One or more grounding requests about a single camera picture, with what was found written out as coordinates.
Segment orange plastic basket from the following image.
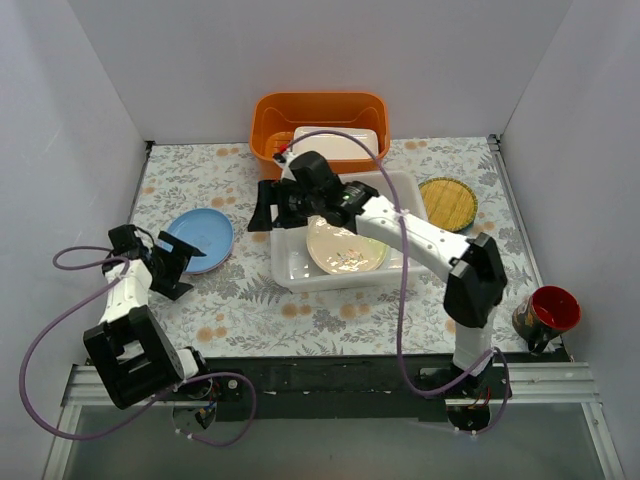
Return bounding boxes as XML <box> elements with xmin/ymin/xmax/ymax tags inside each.
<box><xmin>249</xmin><ymin>91</ymin><xmax>391</xmax><ymax>179</ymax></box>

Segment woven bamboo yellow plate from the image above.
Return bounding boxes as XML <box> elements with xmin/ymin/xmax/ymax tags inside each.
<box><xmin>419</xmin><ymin>177</ymin><xmax>478</xmax><ymax>232</ymax></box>

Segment blue plate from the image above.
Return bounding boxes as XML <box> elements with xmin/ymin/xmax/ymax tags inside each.
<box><xmin>166</xmin><ymin>208</ymin><xmax>235</xmax><ymax>274</ymax></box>

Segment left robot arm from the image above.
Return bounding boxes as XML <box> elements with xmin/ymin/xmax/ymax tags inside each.
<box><xmin>83</xmin><ymin>224</ymin><xmax>213</xmax><ymax>409</ymax></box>

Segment teal beaded plate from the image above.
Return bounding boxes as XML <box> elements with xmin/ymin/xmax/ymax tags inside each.
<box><xmin>453</xmin><ymin>220</ymin><xmax>475</xmax><ymax>237</ymax></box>

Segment cream yellow plate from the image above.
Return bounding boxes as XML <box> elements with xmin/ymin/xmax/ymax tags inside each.
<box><xmin>306</xmin><ymin>215</ymin><xmax>389</xmax><ymax>275</ymax></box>

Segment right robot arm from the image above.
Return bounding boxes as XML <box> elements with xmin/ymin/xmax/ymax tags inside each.
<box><xmin>248</xmin><ymin>151</ymin><xmax>507</xmax><ymax>398</ymax></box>

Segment floral table mat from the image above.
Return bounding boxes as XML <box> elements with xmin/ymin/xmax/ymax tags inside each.
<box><xmin>132</xmin><ymin>137</ymin><xmax>538</xmax><ymax>357</ymax></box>

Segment white plastic bin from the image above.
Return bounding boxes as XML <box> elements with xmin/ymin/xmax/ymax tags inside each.
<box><xmin>270</xmin><ymin>170</ymin><xmax>429</xmax><ymax>293</ymax></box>

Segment white rectangular dish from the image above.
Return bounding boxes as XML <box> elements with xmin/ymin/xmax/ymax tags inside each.
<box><xmin>290</xmin><ymin>125</ymin><xmax>377</xmax><ymax>162</ymax></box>

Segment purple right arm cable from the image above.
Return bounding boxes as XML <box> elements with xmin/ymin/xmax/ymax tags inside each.
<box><xmin>272</xmin><ymin>129</ymin><xmax>513</xmax><ymax>435</ymax></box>

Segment red round object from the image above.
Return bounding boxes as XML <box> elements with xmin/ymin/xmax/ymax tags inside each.
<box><xmin>512</xmin><ymin>285</ymin><xmax>582</xmax><ymax>355</ymax></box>

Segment aluminium frame rail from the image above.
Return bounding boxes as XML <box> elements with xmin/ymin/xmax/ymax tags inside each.
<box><xmin>62</xmin><ymin>363</ymin><xmax>166</xmax><ymax>407</ymax></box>

